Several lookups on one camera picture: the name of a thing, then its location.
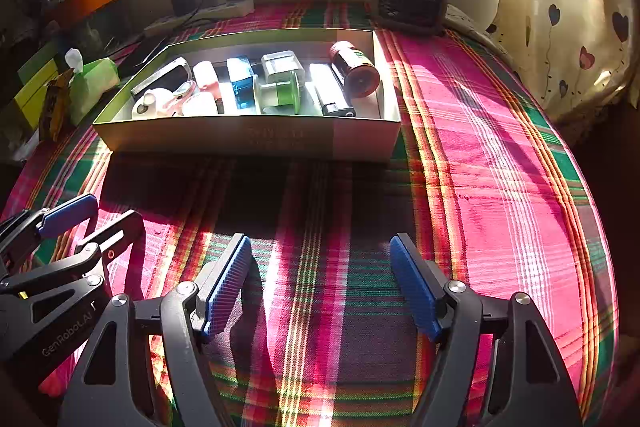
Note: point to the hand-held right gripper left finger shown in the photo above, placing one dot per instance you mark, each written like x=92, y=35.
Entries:
x=227, y=284

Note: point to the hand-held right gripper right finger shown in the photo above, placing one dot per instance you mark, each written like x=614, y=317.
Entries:
x=415, y=287

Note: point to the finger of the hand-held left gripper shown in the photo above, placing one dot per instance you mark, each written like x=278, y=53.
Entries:
x=70, y=213
x=125, y=232

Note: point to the white round earbud case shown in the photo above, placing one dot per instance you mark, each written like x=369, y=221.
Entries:
x=150, y=104

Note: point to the green cardboard box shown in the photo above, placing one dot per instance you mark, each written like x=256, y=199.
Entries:
x=225, y=139

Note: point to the white round small case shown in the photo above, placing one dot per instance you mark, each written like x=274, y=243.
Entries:
x=200, y=104

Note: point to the black rectangular case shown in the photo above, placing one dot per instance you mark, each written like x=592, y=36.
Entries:
x=162, y=77

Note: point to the white pink small case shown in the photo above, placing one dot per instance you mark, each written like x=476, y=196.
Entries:
x=205, y=77

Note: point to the blue transparent usb tester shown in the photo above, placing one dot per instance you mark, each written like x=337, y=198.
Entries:
x=242, y=84

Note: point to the green container with white lid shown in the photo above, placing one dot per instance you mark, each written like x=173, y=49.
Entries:
x=277, y=96

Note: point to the silver metal lighter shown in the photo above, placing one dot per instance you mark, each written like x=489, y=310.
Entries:
x=330, y=89

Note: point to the red plastic jar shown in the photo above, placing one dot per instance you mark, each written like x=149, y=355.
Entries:
x=357, y=74

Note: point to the white charger adapter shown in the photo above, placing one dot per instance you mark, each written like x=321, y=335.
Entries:
x=282, y=66

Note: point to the yellow snack packet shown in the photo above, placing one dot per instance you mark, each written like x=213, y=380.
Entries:
x=55, y=107

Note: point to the yellow-green cardboard box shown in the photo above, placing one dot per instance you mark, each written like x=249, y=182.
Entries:
x=32, y=99

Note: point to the green tissue pack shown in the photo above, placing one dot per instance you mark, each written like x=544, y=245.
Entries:
x=92, y=89

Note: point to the pink green plaid blanket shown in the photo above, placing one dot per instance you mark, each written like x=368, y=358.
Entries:
x=475, y=157

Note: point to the green cardboard box lid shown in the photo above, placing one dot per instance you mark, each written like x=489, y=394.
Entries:
x=37, y=59

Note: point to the black flat tablet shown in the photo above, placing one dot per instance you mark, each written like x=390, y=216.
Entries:
x=145, y=52

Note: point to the white power strip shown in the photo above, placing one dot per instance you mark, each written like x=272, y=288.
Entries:
x=210, y=12

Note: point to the cream curtain with hearts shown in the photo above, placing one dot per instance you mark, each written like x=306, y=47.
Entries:
x=565, y=7

